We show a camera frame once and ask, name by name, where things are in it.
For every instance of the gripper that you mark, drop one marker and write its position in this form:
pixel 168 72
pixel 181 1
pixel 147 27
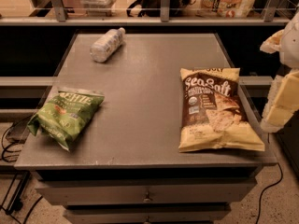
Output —
pixel 291 44

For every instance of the brown sea salt chip bag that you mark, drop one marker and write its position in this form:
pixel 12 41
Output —
pixel 213 116

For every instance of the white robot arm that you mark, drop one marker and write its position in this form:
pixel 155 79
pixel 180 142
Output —
pixel 288 56

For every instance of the printed food bag background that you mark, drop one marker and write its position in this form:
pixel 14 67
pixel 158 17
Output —
pixel 225 8

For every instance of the black bag background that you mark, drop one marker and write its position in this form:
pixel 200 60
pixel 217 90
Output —
pixel 154 8

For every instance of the clear plastic water bottle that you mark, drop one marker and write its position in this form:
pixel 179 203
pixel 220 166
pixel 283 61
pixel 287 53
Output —
pixel 106 44

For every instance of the green chip bag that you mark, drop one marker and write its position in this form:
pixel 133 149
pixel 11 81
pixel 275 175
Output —
pixel 64 116

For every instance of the lower grey drawer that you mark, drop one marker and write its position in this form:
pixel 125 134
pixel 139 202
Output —
pixel 148 214

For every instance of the grey drawer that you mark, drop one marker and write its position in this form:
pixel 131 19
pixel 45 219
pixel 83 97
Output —
pixel 145 191
pixel 148 214

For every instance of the upper grey drawer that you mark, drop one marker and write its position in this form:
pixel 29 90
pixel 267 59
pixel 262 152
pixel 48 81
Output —
pixel 145 191

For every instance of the grey metal railing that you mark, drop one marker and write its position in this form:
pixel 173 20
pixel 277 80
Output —
pixel 71 12

